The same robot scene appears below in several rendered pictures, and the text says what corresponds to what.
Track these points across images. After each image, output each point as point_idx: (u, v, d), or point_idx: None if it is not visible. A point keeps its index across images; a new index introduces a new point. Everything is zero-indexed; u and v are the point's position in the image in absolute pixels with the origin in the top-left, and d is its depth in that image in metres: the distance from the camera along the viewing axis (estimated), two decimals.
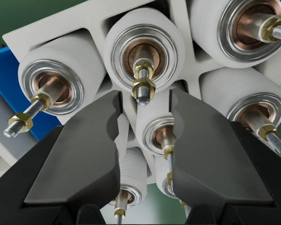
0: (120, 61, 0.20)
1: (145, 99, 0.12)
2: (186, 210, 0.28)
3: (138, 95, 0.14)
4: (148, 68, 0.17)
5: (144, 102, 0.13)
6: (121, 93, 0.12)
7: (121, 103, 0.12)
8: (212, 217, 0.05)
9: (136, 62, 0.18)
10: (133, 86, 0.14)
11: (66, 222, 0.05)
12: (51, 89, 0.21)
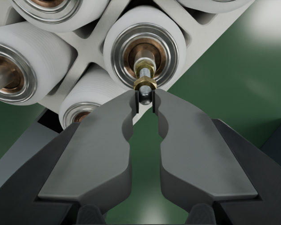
0: (165, 47, 0.19)
1: (144, 97, 0.12)
2: None
3: (147, 97, 0.14)
4: (139, 67, 0.16)
5: (147, 99, 0.12)
6: (138, 93, 0.12)
7: (138, 103, 0.12)
8: (212, 217, 0.05)
9: (154, 71, 0.18)
10: None
11: (76, 220, 0.05)
12: None
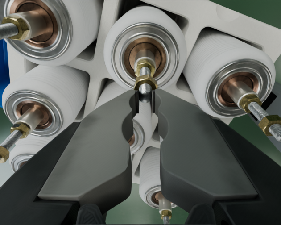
0: (125, 45, 0.19)
1: (147, 98, 0.13)
2: None
3: (139, 87, 0.13)
4: (152, 72, 0.17)
5: (144, 99, 0.13)
6: (138, 93, 0.12)
7: (138, 103, 0.12)
8: (212, 217, 0.05)
9: (143, 58, 0.17)
10: (143, 77, 0.13)
11: (76, 220, 0.05)
12: (35, 22, 0.17)
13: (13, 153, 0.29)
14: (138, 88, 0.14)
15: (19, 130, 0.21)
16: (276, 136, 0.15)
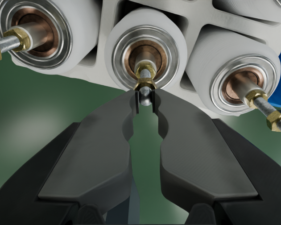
0: (164, 74, 0.21)
1: (143, 101, 0.13)
2: None
3: (151, 90, 0.14)
4: None
5: (144, 98, 0.13)
6: (138, 93, 0.12)
7: (138, 103, 0.12)
8: (212, 217, 0.05)
9: None
10: None
11: (76, 220, 0.05)
12: (238, 95, 0.20)
13: None
14: (150, 88, 0.14)
15: None
16: None
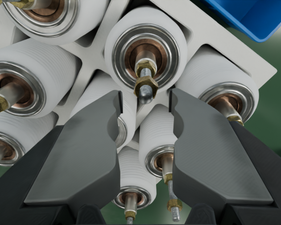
0: None
1: (176, 220, 0.21)
2: None
3: (175, 207, 0.22)
4: None
5: (175, 220, 0.21)
6: (121, 93, 0.12)
7: (121, 103, 0.12)
8: (212, 217, 0.05)
9: None
10: (180, 204, 0.22)
11: (66, 222, 0.05)
12: None
13: None
14: (174, 206, 0.22)
15: (149, 67, 0.17)
16: None
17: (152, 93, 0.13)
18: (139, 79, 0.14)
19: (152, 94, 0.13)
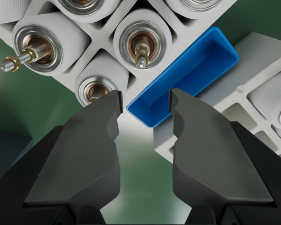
0: (50, 64, 0.30)
1: (2, 68, 0.22)
2: None
3: (14, 65, 0.23)
4: None
5: (2, 66, 0.22)
6: (121, 93, 0.12)
7: (121, 103, 0.12)
8: (212, 217, 0.05)
9: None
10: (17, 69, 0.24)
11: (66, 222, 0.05)
12: (90, 98, 0.32)
13: (203, 15, 0.26)
14: (14, 64, 0.23)
15: (138, 50, 0.25)
16: None
17: (140, 59, 0.21)
18: (135, 64, 0.23)
19: (141, 59, 0.21)
